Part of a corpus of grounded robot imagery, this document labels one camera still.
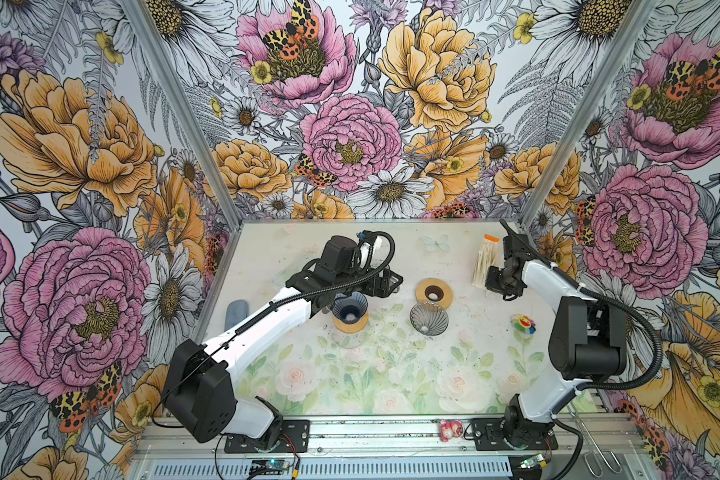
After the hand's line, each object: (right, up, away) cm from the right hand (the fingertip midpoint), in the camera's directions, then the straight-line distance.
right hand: (495, 293), depth 94 cm
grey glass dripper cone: (-21, -7, -2) cm, 22 cm away
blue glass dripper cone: (-44, -3, -8) cm, 45 cm away
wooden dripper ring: (-17, +2, +7) cm, 18 cm away
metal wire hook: (+16, -35, -21) cm, 43 cm away
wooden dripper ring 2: (-43, -7, -12) cm, 46 cm away
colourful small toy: (+8, -9, -3) cm, 12 cm away
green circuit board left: (-62, -37, -22) cm, 76 cm away
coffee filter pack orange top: (0, +11, +6) cm, 12 cm away
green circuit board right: (-1, -37, -22) cm, 43 cm away
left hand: (-34, +4, -16) cm, 38 cm away
